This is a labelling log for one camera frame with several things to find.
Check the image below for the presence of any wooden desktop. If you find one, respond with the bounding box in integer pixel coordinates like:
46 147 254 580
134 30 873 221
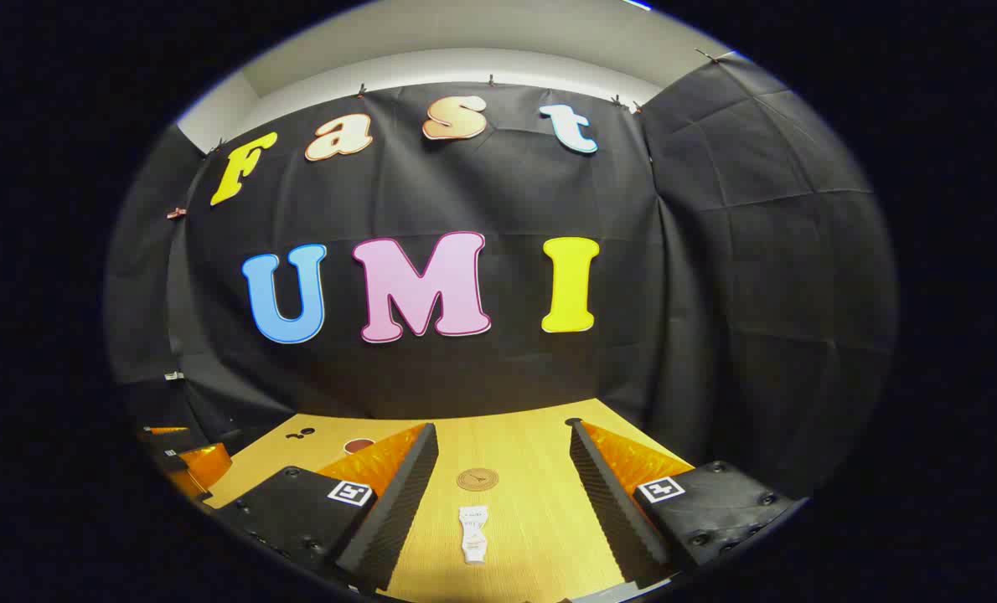
205 398 696 603

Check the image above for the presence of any black backdrop cloth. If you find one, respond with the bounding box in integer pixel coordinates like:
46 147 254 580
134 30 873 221
105 54 900 503

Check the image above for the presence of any white toothpaste tube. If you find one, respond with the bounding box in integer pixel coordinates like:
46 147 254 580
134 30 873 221
459 505 490 565

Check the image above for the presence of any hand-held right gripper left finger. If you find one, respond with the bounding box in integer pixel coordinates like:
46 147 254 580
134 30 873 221
212 422 440 595

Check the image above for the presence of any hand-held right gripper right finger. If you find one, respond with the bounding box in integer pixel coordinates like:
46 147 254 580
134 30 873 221
566 417 806 589

